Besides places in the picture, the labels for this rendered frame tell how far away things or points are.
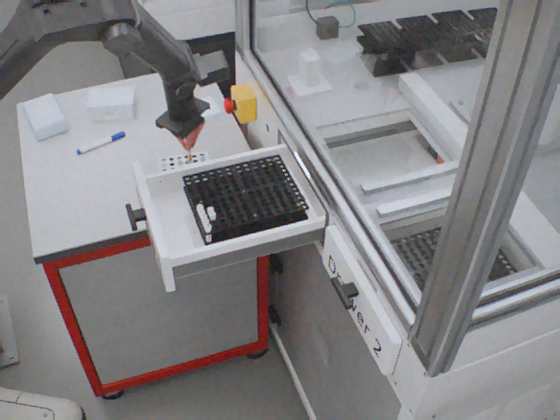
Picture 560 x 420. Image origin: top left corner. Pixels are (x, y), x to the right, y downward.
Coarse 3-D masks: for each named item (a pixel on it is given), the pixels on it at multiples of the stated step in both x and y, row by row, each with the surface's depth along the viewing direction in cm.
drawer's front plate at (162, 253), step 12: (132, 168) 138; (144, 180) 134; (144, 192) 131; (144, 204) 129; (156, 216) 127; (156, 228) 125; (156, 240) 122; (156, 252) 128; (168, 252) 121; (168, 264) 122; (168, 276) 124; (168, 288) 126
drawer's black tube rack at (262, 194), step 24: (240, 168) 141; (264, 168) 142; (192, 192) 140; (216, 192) 136; (240, 192) 136; (264, 192) 136; (288, 192) 137; (216, 216) 131; (240, 216) 132; (264, 216) 132; (288, 216) 136; (216, 240) 131
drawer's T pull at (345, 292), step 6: (336, 282) 119; (336, 288) 118; (342, 288) 118; (348, 288) 118; (354, 288) 118; (342, 294) 117; (348, 294) 117; (354, 294) 118; (342, 300) 117; (348, 300) 116; (348, 306) 115
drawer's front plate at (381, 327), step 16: (336, 240) 124; (336, 256) 125; (352, 256) 121; (336, 272) 127; (352, 272) 119; (368, 288) 116; (368, 304) 115; (368, 320) 117; (384, 320) 111; (368, 336) 119; (384, 336) 111; (384, 352) 113; (384, 368) 115
